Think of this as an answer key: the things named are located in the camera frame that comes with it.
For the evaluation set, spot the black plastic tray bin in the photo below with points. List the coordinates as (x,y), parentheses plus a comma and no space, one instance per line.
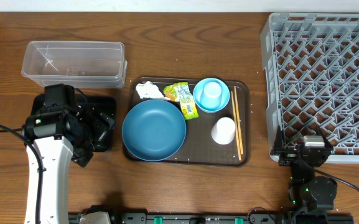
(88,106)

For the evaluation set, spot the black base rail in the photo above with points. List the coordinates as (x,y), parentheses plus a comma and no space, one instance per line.
(258,215)

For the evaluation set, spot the right wooden chopstick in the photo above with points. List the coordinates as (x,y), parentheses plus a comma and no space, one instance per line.
(238,121)

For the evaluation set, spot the light blue cup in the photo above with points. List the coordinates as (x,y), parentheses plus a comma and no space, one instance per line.
(211,95)

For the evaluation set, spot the grey dishwasher rack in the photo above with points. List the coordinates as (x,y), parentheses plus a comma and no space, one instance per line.
(311,61)

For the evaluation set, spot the dark blue plate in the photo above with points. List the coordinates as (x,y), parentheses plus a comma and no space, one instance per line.
(154,130)

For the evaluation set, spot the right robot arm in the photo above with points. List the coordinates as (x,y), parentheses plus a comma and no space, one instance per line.
(313,196)

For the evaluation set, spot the pale pink cup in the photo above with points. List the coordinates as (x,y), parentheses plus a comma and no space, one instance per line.
(223,132)

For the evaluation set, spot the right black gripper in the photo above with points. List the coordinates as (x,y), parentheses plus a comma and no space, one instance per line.
(289,154)

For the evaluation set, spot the light blue bowl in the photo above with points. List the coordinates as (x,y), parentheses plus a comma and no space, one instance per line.
(225,95)

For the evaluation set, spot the crumpled white tissue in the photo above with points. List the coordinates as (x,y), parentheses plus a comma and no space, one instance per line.
(149,90)

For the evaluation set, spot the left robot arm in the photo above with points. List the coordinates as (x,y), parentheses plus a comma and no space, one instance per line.
(49,165)

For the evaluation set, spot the clear plastic bin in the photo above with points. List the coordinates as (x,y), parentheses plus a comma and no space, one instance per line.
(81,64)

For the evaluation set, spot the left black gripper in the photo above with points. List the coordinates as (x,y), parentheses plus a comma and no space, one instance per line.
(86,153)

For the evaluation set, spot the dark brown serving tray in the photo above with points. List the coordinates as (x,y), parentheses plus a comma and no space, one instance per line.
(199,148)

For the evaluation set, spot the green snack wrapper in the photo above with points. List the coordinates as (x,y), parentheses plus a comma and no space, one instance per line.
(179,92)

